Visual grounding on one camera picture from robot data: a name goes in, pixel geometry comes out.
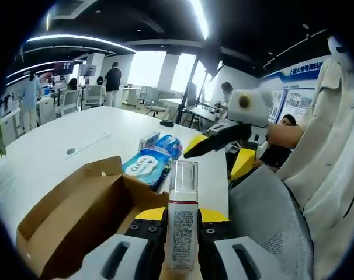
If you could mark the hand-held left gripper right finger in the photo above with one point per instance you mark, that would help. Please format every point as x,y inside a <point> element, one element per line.
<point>218,251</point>

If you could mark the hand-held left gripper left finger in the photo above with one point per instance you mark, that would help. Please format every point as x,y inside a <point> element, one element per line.
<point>142,242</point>

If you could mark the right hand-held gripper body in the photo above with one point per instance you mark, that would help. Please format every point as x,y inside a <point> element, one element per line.
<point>253,108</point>

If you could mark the white pump bottle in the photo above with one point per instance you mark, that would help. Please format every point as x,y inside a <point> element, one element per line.
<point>181,221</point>

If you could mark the blue soft tissue pack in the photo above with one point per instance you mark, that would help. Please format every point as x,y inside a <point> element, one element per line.
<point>171,146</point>

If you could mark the brown cardboard shoe box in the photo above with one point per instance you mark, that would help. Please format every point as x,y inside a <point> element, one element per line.
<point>77,198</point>

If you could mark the person's right hand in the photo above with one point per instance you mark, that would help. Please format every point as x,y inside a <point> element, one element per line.
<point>282,135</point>

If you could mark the person's left hand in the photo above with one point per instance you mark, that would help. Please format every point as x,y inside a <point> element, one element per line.
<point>180,275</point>

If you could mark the grey mesh office chair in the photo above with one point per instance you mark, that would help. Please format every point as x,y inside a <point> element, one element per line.
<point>267,210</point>

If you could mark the black computer monitor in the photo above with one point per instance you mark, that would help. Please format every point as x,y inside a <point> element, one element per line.
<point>191,94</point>

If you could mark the small black device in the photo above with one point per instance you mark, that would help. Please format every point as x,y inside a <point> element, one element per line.
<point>166,123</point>

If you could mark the black tripod stand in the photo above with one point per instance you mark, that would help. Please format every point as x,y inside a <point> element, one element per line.
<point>188,87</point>

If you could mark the small white blue carton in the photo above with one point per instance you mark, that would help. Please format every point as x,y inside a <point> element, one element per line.
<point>147,142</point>

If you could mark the blue wet wipes packet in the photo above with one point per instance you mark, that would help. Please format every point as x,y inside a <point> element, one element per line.
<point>145,167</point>

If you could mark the person in beige clothing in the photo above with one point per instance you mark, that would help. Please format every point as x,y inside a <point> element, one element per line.
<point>334,175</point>

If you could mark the straight ceiling light strip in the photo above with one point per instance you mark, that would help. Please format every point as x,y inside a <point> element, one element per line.
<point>200,17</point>

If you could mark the white office chair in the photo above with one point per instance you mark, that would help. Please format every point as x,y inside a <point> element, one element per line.
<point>70,102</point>
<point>93,97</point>

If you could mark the dark red display screen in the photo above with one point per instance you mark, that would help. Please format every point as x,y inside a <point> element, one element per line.
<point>64,67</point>

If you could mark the curved ceiling light strip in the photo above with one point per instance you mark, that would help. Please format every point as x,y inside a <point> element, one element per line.
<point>77,38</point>

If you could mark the blue white wall board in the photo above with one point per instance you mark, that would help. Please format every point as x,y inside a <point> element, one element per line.
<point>294,87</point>

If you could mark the wall mounted monitor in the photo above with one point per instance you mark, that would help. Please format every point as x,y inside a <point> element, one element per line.
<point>88,70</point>

